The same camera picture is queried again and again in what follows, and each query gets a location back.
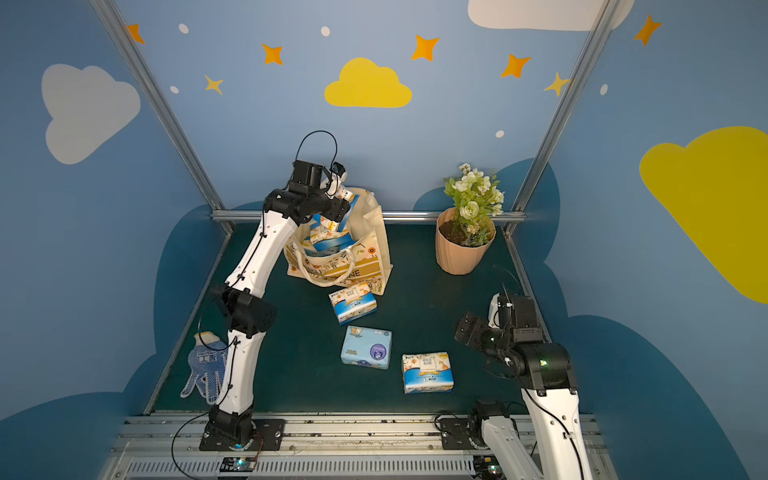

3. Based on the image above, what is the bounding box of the floral tissue pack bottom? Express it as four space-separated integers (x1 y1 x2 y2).
402 352 455 395

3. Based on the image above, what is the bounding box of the cream floral canvas bag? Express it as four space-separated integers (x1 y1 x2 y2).
284 187 392 296

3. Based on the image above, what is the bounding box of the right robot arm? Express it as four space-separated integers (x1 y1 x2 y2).
455 293 593 479

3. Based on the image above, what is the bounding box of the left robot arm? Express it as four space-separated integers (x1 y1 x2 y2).
200 160 351 451

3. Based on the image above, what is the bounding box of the pink ribbed flower pot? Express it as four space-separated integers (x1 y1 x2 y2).
435 207 496 275

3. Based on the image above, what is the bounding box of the white flower plant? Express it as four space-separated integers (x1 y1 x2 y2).
440 163 505 247

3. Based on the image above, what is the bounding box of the right green circuit board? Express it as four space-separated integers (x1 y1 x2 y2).
473 455 505 480

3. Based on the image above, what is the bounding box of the green circuit board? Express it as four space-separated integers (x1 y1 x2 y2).
219 456 258 474
473 455 505 480

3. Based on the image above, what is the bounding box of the blue cat tissue pack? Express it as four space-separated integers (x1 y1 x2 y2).
340 325 393 370

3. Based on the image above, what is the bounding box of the blue dotted work glove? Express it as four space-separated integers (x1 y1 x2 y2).
180 331 228 405

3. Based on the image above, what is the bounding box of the left green circuit board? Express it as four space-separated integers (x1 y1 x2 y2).
219 456 258 474

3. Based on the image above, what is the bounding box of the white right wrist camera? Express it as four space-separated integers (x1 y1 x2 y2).
488 292 513 329

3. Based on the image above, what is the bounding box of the aluminium back frame rail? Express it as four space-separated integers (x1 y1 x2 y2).
209 208 528 224

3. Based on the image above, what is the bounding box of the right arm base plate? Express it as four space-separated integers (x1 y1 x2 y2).
434 415 490 451

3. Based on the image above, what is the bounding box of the aluminium left frame post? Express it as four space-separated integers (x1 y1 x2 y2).
90 0 225 213

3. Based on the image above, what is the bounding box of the aluminium frame post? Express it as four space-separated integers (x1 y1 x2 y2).
90 0 225 213
511 0 634 222

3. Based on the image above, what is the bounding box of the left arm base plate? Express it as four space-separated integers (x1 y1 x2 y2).
199 419 286 452

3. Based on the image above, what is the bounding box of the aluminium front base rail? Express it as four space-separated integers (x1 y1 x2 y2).
98 411 619 480

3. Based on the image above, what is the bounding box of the aluminium right frame post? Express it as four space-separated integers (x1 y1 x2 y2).
511 0 634 222

